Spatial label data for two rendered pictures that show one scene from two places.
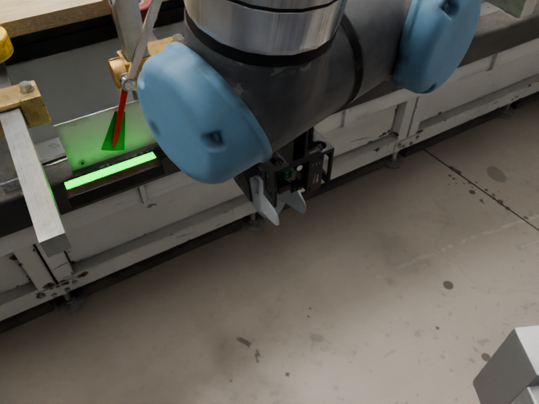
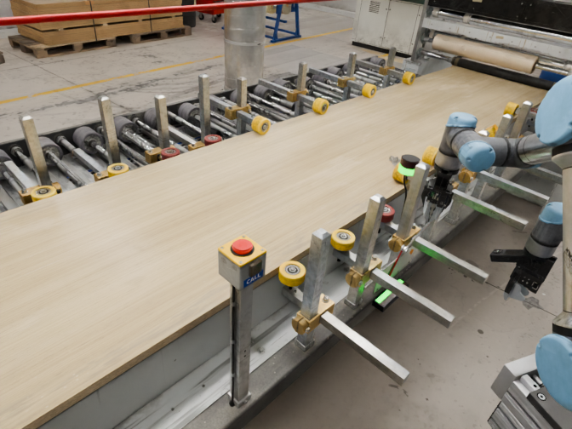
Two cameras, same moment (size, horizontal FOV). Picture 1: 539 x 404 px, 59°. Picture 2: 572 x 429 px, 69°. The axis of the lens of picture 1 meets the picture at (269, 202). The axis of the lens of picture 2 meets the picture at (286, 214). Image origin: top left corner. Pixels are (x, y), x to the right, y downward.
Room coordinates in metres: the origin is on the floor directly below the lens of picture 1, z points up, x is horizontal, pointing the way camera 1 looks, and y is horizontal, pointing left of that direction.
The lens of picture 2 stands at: (-0.29, 1.00, 1.75)
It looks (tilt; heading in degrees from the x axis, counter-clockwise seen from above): 35 degrees down; 341
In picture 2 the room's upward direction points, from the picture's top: 5 degrees clockwise
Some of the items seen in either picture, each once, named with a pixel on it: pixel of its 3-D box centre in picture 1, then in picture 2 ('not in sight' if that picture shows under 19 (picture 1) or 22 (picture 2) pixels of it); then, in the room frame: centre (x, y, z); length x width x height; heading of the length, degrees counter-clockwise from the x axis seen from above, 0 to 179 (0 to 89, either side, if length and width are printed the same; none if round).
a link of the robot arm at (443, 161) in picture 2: not in sight; (450, 159); (0.61, 0.21, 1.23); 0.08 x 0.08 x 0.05
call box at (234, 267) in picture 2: not in sight; (242, 263); (0.33, 0.88, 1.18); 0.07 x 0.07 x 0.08; 30
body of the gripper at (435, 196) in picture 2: not in sight; (441, 184); (0.60, 0.22, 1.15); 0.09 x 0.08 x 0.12; 140
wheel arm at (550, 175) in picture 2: not in sight; (506, 158); (1.06, -0.49, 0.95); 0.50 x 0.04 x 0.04; 30
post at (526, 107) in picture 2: not in sight; (509, 148); (1.21, -0.65, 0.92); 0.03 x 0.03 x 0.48; 30
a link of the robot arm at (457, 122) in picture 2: not in sight; (458, 134); (0.61, 0.22, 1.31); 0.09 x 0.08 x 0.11; 166
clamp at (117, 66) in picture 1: (151, 62); (403, 237); (0.72, 0.20, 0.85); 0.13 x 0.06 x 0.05; 120
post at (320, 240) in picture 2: not in sight; (311, 299); (0.46, 0.65, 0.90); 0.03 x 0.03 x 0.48; 30
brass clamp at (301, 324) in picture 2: not in sight; (312, 315); (0.47, 0.63, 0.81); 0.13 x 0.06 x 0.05; 120
